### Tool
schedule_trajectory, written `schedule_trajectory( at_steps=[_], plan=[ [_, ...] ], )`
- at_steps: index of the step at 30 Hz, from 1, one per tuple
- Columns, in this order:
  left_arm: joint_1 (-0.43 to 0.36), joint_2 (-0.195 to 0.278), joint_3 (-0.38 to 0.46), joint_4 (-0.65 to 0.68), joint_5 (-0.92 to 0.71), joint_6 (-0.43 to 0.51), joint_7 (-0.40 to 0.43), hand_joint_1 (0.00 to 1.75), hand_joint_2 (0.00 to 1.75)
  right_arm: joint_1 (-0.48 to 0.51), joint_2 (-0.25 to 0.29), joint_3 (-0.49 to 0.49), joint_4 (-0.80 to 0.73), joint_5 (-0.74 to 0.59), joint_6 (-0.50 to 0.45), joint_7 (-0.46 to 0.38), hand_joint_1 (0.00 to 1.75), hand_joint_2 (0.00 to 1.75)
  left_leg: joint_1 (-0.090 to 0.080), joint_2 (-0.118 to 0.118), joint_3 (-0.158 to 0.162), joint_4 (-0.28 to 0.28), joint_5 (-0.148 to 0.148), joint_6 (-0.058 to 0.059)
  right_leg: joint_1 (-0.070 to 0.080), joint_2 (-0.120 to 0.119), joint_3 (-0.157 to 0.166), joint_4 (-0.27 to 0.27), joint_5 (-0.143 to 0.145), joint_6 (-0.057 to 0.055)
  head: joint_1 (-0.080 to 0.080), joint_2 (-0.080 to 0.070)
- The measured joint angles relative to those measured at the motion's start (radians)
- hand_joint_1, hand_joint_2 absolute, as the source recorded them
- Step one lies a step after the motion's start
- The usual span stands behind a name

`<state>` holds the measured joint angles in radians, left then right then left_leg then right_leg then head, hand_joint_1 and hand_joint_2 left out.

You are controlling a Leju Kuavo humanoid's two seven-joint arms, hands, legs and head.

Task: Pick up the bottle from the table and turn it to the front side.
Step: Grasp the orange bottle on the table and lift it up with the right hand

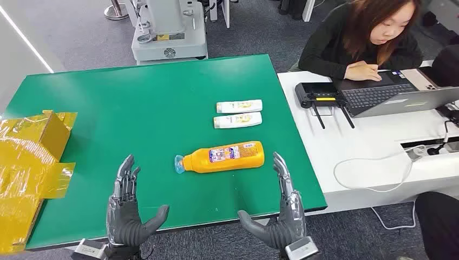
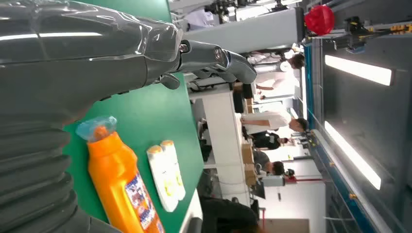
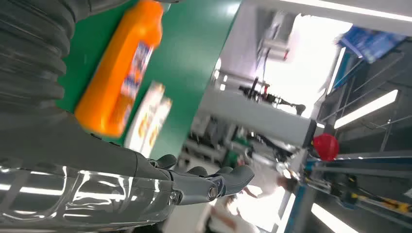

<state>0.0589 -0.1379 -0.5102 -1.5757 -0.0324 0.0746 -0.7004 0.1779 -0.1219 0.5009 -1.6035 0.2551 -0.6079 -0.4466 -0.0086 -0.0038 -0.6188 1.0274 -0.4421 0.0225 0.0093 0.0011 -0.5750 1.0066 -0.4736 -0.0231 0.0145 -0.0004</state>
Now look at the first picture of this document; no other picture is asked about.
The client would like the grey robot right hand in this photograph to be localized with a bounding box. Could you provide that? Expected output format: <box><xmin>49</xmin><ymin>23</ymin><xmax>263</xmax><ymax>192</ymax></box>
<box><xmin>238</xmin><ymin>152</ymin><xmax>307</xmax><ymax>250</ymax></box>

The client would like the white furniture leg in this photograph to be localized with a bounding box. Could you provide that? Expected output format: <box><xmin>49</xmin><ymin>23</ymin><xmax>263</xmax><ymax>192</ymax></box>
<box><xmin>209</xmin><ymin>0</ymin><xmax>231</xmax><ymax>29</ymax></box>
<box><xmin>301</xmin><ymin>0</ymin><xmax>317</xmax><ymax>23</ymax></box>

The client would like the black cable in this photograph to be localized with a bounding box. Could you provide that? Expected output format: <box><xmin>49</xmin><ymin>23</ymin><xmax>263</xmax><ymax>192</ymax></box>
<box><xmin>443</xmin><ymin>119</ymin><xmax>459</xmax><ymax>145</ymax></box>

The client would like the black remote controller with antennas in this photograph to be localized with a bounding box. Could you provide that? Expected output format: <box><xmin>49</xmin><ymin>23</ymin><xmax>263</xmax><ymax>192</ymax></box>
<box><xmin>294</xmin><ymin>82</ymin><xmax>356</xmax><ymax>130</ymax></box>

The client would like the yellow taped cardboard box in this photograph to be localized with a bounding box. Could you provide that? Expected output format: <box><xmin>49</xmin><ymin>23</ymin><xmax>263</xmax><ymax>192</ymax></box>
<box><xmin>0</xmin><ymin>110</ymin><xmax>78</xmax><ymax>256</ymax></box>

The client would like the orange bottle with clear cap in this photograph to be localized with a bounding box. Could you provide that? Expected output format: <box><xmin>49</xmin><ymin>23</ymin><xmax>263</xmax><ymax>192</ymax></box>
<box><xmin>174</xmin><ymin>141</ymin><xmax>265</xmax><ymax>175</ymax></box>

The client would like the beige smartphone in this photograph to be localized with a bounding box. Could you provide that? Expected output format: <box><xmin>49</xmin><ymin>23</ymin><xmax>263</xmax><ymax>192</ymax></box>
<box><xmin>399</xmin><ymin>68</ymin><xmax>438</xmax><ymax>92</ymax></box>

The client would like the white shampoo bottle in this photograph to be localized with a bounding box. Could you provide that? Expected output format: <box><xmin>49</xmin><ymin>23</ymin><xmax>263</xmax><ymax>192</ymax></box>
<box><xmin>213</xmin><ymin>112</ymin><xmax>263</xmax><ymax>129</ymax></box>
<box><xmin>216</xmin><ymin>99</ymin><xmax>263</xmax><ymax>114</ymax></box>

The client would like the white machine base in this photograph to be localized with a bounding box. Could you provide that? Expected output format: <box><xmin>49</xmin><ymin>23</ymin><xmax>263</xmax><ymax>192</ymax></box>
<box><xmin>129</xmin><ymin>0</ymin><xmax>209</xmax><ymax>66</ymax></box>

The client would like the white cable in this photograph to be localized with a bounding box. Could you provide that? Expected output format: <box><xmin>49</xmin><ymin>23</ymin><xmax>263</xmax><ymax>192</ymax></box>
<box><xmin>333</xmin><ymin>143</ymin><xmax>428</xmax><ymax>231</ymax></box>

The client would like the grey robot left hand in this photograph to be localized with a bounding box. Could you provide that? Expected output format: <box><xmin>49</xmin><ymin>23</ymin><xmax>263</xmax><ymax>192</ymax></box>
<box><xmin>106</xmin><ymin>154</ymin><xmax>170</xmax><ymax>248</ymax></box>

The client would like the metal stanchion base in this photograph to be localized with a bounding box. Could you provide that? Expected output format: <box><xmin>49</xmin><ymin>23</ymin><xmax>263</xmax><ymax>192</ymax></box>
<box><xmin>104</xmin><ymin>0</ymin><xmax>129</xmax><ymax>21</ymax></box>

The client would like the black fabric object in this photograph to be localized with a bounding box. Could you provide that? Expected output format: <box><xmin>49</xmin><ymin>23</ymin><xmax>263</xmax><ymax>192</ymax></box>
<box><xmin>415</xmin><ymin>191</ymin><xmax>459</xmax><ymax>260</ymax></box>

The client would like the person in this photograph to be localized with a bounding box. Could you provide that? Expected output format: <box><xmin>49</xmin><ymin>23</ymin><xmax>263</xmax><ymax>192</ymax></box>
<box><xmin>297</xmin><ymin>0</ymin><xmax>424</xmax><ymax>82</ymax></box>

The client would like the white power adapter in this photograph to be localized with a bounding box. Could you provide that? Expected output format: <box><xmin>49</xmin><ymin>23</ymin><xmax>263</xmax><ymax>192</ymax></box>
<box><xmin>405</xmin><ymin>145</ymin><xmax>428</xmax><ymax>161</ymax></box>

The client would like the black plug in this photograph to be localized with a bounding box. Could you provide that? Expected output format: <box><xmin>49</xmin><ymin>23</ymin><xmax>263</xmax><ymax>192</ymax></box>
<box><xmin>427</xmin><ymin>142</ymin><xmax>446</xmax><ymax>157</ymax></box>

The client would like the black rounded object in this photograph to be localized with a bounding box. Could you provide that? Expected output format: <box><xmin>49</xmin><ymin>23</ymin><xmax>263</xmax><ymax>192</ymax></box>
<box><xmin>431</xmin><ymin>44</ymin><xmax>459</xmax><ymax>88</ymax></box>

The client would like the silver laptop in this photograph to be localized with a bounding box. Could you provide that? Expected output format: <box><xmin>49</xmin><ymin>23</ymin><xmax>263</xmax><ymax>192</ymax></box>
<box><xmin>335</xmin><ymin>68</ymin><xmax>459</xmax><ymax>119</ymax></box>

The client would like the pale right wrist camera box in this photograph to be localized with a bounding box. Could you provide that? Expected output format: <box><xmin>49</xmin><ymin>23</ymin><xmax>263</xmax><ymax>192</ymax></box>
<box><xmin>285</xmin><ymin>236</ymin><xmax>320</xmax><ymax>260</ymax></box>

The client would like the person's hand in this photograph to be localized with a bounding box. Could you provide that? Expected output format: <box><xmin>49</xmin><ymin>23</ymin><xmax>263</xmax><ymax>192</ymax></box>
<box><xmin>344</xmin><ymin>60</ymin><xmax>383</xmax><ymax>82</ymax></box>

